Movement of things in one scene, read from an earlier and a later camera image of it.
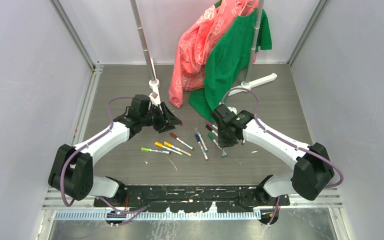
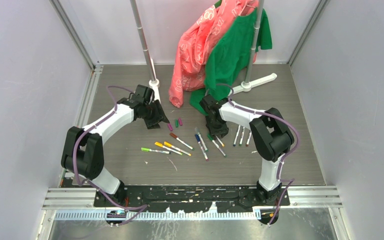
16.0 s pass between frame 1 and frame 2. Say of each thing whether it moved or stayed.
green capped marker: stayed
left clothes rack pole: stayed
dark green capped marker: moved
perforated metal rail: stayed
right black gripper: moved
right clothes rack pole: stayed
